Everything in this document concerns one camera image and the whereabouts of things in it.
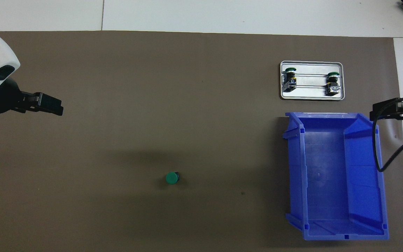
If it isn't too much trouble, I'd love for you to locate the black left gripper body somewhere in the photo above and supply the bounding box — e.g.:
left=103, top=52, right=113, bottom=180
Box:
left=0, top=78, right=25, bottom=114

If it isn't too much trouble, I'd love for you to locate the green push button switch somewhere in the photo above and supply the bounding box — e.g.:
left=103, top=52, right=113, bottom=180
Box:
left=326, top=71, right=341, bottom=97
left=283, top=67, right=298, bottom=92
left=165, top=171, right=181, bottom=185

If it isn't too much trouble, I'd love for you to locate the brown table mat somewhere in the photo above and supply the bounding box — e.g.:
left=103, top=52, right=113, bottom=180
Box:
left=0, top=31, right=403, bottom=252

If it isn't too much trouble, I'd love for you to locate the grey metal tray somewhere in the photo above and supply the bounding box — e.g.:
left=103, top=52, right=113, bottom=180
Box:
left=280, top=61, right=346, bottom=101

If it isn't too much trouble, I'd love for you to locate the blue plastic storage bin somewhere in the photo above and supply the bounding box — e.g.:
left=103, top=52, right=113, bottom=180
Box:
left=282, top=112, right=390, bottom=241

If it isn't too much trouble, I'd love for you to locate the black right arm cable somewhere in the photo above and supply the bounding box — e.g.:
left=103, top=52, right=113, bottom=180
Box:
left=372, top=94, right=403, bottom=173

